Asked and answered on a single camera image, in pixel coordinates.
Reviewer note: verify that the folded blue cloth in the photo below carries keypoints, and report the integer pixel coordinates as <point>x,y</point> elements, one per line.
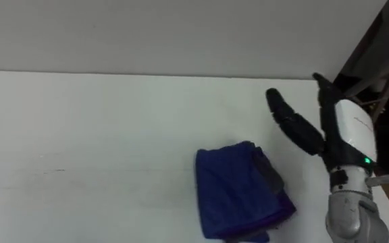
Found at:
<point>238,195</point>

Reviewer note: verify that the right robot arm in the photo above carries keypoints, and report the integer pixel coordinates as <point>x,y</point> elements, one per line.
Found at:
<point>353,206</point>

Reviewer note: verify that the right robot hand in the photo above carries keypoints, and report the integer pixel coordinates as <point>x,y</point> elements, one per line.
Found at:
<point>346,135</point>

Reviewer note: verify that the grey metal frame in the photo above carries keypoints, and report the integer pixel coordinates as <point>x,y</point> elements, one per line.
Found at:
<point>380,79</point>

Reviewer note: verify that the white desk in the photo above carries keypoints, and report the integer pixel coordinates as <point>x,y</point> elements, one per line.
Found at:
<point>113,152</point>

